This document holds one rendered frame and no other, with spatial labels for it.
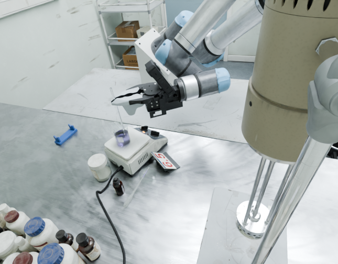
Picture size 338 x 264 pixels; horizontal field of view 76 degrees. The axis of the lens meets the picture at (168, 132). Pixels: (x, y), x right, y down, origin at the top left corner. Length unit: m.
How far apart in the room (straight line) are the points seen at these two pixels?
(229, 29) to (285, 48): 0.74
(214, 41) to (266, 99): 0.78
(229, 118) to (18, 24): 1.83
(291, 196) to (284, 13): 0.15
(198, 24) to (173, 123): 0.40
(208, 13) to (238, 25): 0.21
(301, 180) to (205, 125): 0.74
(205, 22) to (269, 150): 0.55
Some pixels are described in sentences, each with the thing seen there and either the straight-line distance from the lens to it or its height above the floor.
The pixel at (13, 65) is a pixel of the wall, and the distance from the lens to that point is 2.19.
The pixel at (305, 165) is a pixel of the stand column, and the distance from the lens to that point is 0.19.
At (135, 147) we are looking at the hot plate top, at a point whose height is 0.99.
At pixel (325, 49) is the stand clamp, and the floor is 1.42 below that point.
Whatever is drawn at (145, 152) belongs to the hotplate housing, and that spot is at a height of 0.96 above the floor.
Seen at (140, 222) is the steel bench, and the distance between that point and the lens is 0.67.
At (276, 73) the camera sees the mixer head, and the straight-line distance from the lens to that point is 0.23.
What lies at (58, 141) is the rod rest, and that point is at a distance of 1.00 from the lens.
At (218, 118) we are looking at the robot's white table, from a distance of 0.96.
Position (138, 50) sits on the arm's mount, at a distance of 1.10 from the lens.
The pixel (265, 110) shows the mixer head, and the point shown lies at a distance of 0.24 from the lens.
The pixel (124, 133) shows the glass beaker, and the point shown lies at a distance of 0.71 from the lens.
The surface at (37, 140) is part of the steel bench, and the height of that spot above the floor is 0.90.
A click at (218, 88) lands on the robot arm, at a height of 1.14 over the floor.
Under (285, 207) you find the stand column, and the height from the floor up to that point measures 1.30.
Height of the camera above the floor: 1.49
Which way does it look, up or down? 41 degrees down
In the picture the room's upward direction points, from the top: 7 degrees counter-clockwise
